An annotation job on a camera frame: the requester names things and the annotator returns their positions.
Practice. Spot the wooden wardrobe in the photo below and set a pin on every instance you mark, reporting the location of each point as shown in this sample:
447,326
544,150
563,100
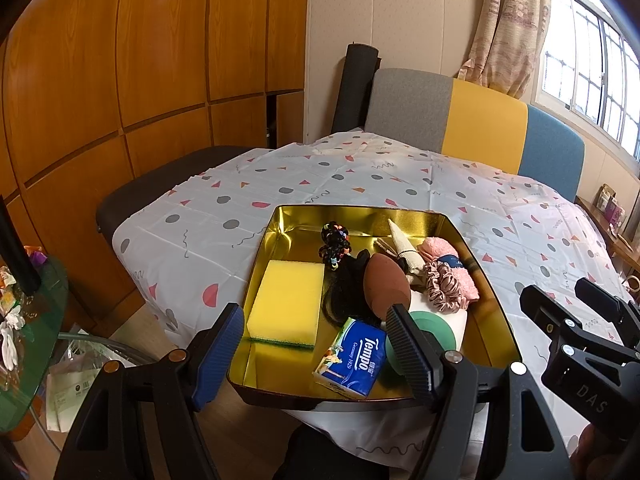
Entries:
95,93

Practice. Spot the boxes on side table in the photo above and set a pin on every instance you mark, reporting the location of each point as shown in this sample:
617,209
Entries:
607,203

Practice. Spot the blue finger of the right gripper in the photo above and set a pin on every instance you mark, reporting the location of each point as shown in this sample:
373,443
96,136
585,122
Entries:
561,327
599,300

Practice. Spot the glass table with clutter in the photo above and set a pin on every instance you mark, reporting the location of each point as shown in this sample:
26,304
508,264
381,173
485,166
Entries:
29,331

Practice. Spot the pink satin scrunchie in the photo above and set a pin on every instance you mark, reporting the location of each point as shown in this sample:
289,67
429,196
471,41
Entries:
442,288

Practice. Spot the black rolled mat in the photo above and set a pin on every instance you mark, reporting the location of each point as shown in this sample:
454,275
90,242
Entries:
360,65

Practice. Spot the pink dishcloth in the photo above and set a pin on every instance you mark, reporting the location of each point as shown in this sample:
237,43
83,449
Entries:
437,249

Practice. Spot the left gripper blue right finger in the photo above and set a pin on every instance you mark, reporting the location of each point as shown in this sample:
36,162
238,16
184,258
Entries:
423,373

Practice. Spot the person right hand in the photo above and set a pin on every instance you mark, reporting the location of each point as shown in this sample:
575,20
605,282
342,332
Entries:
599,456

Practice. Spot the grey yellow blue headboard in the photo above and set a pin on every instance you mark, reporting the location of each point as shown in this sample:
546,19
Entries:
456,118

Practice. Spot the green silicone squeeze bottle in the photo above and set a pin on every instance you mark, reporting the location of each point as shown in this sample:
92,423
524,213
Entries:
400,331

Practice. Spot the blue tissue pack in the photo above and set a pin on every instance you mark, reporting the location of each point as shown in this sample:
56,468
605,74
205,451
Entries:
353,361

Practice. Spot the brown makeup sponge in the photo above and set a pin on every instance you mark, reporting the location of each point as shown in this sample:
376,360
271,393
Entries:
384,285

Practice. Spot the white sponge block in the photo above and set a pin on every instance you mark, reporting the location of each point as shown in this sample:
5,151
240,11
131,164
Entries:
448,328

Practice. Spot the wooden side table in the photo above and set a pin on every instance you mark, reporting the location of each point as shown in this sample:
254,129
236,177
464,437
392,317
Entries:
614,244

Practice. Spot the yellow sponge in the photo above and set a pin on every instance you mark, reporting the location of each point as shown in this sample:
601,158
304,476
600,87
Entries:
286,308

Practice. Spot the beige waffle cloth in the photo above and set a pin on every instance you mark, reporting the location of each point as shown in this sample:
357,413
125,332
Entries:
404,253

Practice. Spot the beige patterned curtain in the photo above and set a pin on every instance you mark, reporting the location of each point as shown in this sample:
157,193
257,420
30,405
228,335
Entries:
507,45

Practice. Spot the gold metal tray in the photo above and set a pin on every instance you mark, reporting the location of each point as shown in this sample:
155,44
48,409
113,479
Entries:
279,374

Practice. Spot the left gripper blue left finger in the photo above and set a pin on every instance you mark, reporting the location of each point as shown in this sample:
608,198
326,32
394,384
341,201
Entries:
212,351

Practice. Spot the window with bars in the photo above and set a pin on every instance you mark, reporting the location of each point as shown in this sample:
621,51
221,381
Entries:
589,76

